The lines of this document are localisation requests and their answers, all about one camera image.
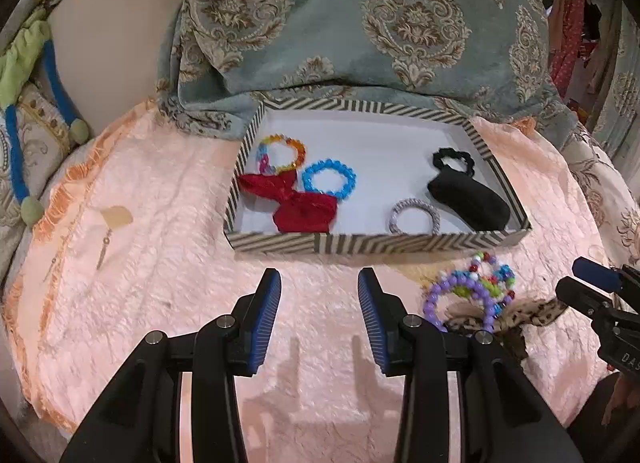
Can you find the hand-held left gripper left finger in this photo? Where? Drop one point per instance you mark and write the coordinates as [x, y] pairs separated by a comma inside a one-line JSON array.
[[267, 323]]

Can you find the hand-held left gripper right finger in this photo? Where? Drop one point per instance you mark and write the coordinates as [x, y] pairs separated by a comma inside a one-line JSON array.
[[372, 323]]

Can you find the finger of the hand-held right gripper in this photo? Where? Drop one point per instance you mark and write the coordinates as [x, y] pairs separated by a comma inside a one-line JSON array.
[[582, 295], [592, 274]]

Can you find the leopard print bow scrunchie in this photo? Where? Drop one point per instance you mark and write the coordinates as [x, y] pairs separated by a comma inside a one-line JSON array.
[[520, 315]]

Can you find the red bow scrunchie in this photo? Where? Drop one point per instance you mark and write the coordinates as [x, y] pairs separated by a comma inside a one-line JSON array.
[[300, 213]]

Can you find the black cloth hair band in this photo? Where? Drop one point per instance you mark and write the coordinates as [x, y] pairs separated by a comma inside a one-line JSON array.
[[470, 203]]

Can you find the striped cardboard box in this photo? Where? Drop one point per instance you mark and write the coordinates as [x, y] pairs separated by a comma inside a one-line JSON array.
[[375, 158]]

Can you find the small black scrunchie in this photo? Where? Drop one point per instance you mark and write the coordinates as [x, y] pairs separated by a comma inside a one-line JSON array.
[[440, 158]]

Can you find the person's right hand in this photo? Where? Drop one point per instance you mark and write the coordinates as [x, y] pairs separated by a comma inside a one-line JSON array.
[[622, 398]]

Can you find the peach quilted bedspread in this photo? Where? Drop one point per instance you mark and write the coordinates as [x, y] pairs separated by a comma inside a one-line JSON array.
[[150, 243]]

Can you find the teal damask curtain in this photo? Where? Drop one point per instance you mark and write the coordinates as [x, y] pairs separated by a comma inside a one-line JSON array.
[[625, 93]]

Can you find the red hanging garment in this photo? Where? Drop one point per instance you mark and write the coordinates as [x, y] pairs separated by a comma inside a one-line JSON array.
[[567, 33]]

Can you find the teal damask cushion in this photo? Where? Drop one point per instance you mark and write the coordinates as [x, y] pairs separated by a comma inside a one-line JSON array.
[[325, 18]]

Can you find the plain cream cushion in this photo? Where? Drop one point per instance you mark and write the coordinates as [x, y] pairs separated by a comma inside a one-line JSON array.
[[115, 43]]

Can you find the green and blue cushion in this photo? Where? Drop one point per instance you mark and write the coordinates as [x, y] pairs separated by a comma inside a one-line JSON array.
[[25, 58]]

